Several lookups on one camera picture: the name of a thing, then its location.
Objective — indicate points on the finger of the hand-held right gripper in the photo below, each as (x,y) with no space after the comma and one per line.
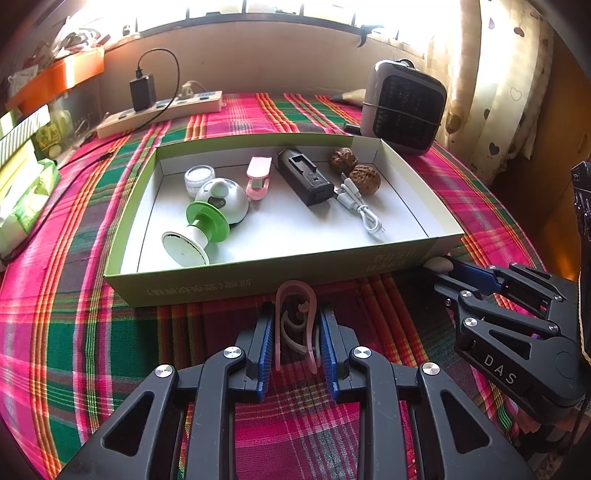
(471,273)
(450,291)

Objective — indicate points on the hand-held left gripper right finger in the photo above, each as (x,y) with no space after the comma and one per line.
(328,350)

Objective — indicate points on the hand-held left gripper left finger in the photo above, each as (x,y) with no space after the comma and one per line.
(264,350)

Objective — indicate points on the beige ear hook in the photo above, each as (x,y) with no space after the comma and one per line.
(287,330)

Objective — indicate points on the pink ear hook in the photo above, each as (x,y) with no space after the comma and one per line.
(295,283)

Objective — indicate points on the green cardboard box tray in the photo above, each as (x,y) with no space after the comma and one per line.
(286,240)

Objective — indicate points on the brown walnut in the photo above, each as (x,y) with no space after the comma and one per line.
(364,181)
(343,160)

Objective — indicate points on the white dome gadget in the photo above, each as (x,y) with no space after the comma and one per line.
(231,203)

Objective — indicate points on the pink clip device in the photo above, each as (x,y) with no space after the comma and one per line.
(258,182)

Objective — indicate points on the black battery charger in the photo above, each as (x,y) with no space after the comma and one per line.
(304,177)

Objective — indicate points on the small white round jar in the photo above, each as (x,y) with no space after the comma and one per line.
(199,177)

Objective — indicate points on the grey portable heater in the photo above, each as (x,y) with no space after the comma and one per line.
(406,106)

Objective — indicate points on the heart print curtain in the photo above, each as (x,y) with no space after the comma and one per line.
(498,83)

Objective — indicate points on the white power strip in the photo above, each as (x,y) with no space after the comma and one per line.
(138,117)

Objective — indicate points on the white plug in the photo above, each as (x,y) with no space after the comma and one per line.
(189,91)

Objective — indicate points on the green tissue pack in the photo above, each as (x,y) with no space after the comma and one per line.
(27,203)

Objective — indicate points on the black power adapter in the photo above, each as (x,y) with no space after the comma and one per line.
(142,94)

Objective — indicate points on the clear plastic storage bin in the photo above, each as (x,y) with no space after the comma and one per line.
(78,120)

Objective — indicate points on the orange plastic box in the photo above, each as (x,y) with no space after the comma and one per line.
(60,76)

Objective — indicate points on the clutter of papers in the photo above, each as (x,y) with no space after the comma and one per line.
(69,44)

